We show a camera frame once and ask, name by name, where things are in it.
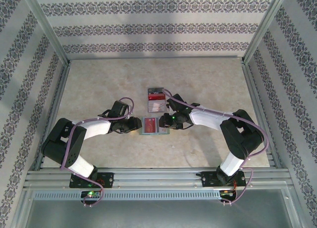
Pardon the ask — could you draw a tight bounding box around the mint green card holder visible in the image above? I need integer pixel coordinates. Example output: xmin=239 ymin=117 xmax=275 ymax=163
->
xmin=139 ymin=116 xmax=171 ymax=137

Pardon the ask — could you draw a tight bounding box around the white credit card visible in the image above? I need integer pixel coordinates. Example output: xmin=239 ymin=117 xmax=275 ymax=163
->
xmin=149 ymin=101 xmax=166 ymax=112

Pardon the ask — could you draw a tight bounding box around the grey metal panel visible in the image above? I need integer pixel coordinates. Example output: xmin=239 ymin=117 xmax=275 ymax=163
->
xmin=14 ymin=188 xmax=305 ymax=228

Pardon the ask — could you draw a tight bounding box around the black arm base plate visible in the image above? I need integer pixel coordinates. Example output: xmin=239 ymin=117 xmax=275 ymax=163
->
xmin=68 ymin=172 xmax=115 ymax=189
xmin=201 ymin=170 xmax=247 ymax=188

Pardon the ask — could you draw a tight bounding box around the wide aluminium frame rail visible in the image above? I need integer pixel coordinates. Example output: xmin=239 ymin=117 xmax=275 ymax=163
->
xmin=23 ymin=167 xmax=295 ymax=189

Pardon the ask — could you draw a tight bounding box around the slotted grey cable duct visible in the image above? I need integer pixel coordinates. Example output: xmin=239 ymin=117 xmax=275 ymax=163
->
xmin=32 ymin=189 xmax=223 ymax=201

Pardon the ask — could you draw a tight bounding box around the aluminium frame post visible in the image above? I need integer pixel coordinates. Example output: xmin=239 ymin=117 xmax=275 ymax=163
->
xmin=21 ymin=0 xmax=71 ymax=65
xmin=242 ymin=0 xmax=292 ymax=64

